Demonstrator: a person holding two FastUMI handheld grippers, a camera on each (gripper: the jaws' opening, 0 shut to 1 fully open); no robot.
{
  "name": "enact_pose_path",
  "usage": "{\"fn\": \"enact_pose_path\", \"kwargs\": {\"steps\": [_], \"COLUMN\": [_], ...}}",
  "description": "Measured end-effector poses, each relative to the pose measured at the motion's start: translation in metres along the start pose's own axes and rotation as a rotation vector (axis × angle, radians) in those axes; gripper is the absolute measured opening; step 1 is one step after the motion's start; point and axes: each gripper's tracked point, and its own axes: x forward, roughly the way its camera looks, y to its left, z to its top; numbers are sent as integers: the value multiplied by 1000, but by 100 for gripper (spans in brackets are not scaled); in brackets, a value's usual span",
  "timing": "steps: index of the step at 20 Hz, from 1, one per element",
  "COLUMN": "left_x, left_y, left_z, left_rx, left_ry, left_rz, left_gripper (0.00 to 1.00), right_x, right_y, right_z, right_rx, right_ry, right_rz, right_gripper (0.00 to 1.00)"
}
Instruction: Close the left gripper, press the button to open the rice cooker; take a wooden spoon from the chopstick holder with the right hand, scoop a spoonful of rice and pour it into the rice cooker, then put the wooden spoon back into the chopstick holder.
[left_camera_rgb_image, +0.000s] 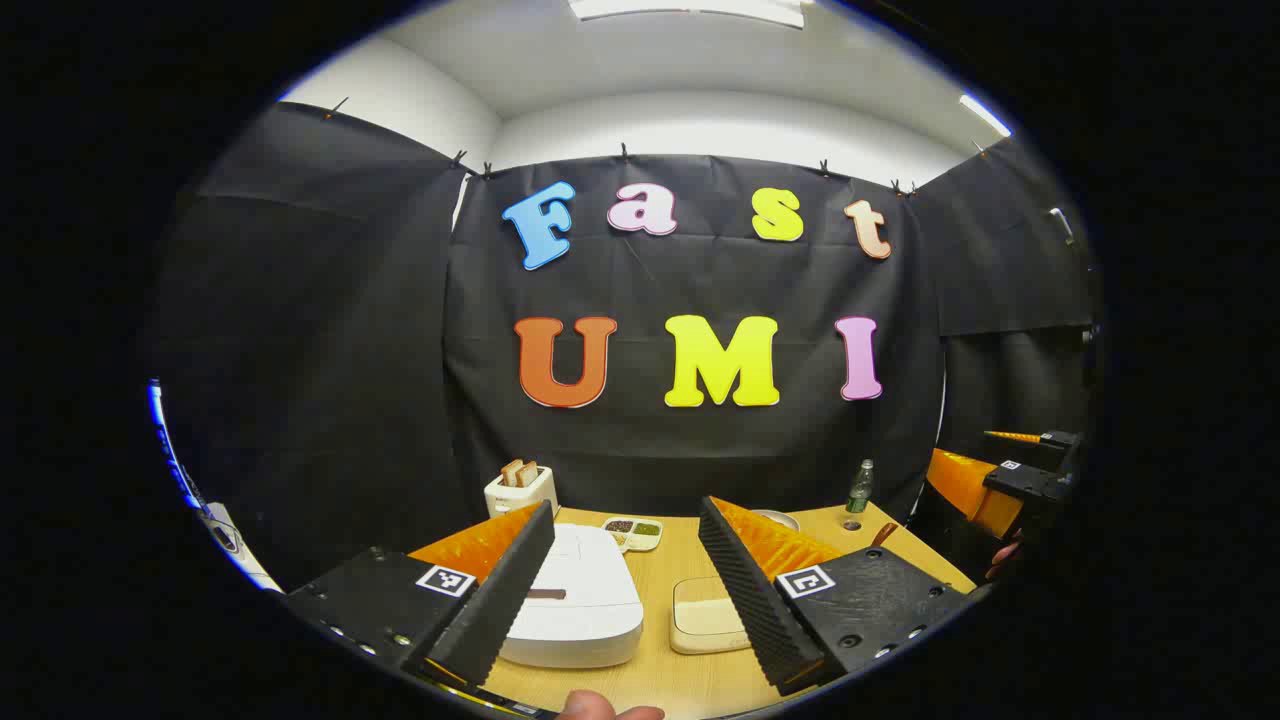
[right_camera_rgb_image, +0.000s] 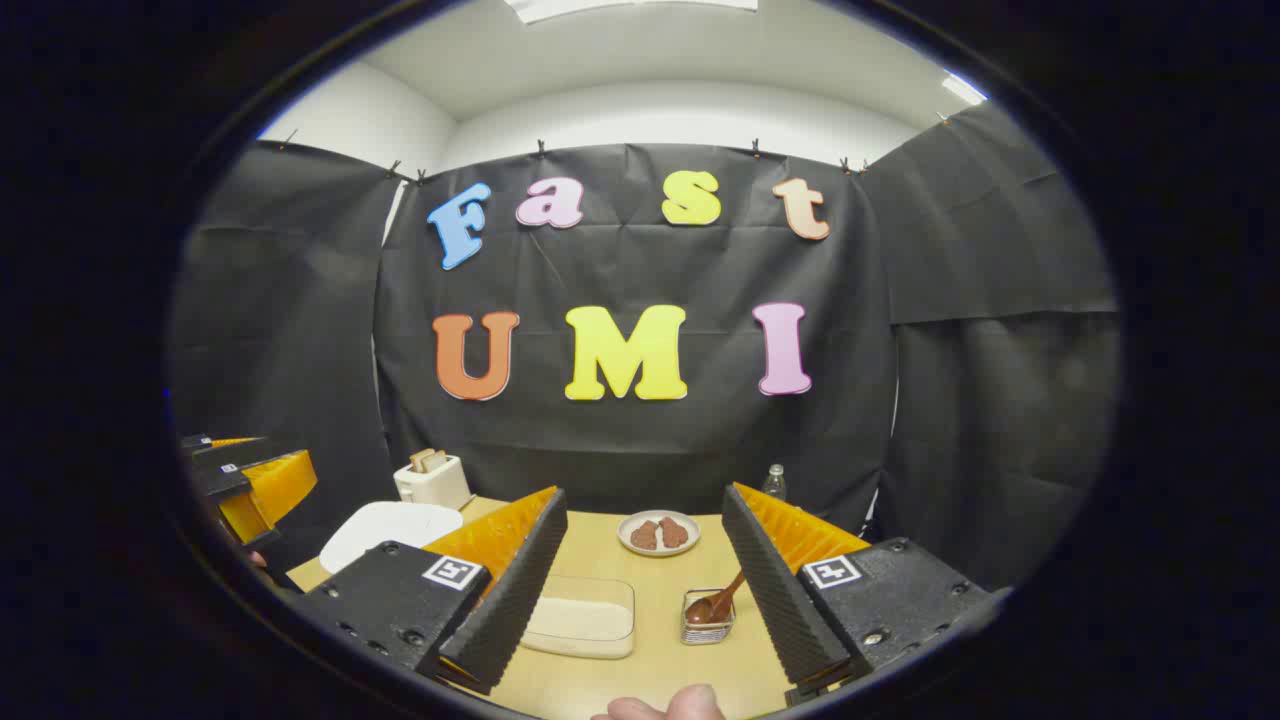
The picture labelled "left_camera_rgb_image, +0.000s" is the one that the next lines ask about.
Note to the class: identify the toasted bread slice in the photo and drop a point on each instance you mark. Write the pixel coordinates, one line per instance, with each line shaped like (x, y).
(511, 473)
(529, 474)

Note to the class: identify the white toaster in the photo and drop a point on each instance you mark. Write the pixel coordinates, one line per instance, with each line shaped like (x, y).
(520, 495)

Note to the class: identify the white round plate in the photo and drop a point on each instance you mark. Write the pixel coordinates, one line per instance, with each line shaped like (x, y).
(778, 518)

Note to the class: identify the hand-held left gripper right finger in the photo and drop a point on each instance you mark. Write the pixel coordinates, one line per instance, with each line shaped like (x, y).
(745, 590)

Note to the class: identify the ceiling light panel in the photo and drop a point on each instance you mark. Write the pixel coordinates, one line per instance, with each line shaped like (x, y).
(690, 10)
(985, 114)

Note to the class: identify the wooden spoon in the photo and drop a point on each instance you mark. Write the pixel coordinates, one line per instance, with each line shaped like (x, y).
(884, 534)

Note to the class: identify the green plastic bottle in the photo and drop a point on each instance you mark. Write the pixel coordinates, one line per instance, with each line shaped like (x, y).
(860, 487)

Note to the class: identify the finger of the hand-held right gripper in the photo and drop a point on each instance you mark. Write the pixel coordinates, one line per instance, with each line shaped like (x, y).
(965, 485)
(1050, 445)

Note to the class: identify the clear rice container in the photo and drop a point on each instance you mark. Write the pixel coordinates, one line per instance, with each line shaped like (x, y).
(700, 615)

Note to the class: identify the divided grain tray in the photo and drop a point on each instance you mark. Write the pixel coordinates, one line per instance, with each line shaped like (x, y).
(634, 531)

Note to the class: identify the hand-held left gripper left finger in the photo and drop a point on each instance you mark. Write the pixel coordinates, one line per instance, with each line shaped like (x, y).
(500, 600)

